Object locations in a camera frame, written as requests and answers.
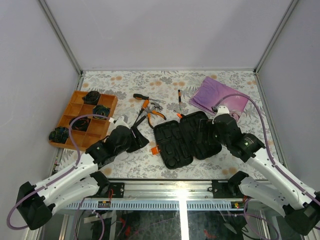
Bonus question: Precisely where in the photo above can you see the dark rolled band outside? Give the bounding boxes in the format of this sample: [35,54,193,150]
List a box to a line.
[48,126,69,144]

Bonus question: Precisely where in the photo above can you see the small precision screwdriver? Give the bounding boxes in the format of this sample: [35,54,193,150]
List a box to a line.
[177,89,182,111]

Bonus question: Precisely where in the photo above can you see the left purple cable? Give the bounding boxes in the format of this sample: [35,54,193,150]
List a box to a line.
[6,114,113,240]

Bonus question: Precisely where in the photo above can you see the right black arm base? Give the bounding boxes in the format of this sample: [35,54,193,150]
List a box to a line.
[211,175,244,199]

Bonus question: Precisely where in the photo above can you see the purple cable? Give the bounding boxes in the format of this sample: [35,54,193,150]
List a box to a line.
[212,93,320,238]
[6,114,113,240]

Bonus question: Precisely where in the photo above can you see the orange handled pliers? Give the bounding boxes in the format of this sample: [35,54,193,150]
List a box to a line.
[145,106,167,129]

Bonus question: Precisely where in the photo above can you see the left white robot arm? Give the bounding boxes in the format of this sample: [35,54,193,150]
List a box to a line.
[16,125,149,230]

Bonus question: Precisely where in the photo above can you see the aluminium front rail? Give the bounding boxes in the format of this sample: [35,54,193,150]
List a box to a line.
[66,180,244,211]

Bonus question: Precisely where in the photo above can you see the dark rolled band middle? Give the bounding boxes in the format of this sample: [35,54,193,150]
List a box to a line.
[92,105,111,120]

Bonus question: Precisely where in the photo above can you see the orange compartment tray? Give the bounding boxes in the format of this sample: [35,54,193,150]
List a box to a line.
[48,90,118,151]

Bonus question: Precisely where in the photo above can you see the dark rolled band lower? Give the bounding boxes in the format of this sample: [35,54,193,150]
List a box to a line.
[71,116,91,132]

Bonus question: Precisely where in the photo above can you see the orange black utility tool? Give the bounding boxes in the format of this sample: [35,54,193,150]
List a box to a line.
[176,113,185,119]

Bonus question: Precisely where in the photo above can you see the dark rolled band top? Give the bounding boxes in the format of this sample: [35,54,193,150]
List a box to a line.
[82,90,101,106]

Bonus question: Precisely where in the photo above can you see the purple printed pouch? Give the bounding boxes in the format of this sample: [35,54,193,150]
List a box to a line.
[189,76,248,121]

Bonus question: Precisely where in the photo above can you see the small claw hammer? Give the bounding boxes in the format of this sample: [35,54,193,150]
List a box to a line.
[132,102,164,128]

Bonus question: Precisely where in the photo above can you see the black plastic tool case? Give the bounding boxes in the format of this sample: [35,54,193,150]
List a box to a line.
[151,111,222,170]

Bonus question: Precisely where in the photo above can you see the dark rolled band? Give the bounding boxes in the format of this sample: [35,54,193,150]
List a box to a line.
[71,116,91,132]
[92,105,111,120]
[82,90,101,106]

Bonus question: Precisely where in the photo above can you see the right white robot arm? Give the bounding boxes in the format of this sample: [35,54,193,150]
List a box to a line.
[197,114,320,236]

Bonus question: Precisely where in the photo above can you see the black handled screwdriver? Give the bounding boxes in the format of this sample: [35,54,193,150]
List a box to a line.
[133,93,166,103]

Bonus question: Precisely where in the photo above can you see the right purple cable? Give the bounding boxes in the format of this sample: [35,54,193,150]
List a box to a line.
[212,93,320,238]

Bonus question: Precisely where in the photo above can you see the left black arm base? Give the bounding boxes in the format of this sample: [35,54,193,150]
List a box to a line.
[96,182,125,200]

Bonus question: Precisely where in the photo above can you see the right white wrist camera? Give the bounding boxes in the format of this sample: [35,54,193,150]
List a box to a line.
[212,105,230,117]

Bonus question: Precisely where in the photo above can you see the orange handled screwdriver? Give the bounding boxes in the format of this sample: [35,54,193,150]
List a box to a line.
[138,100,150,117]

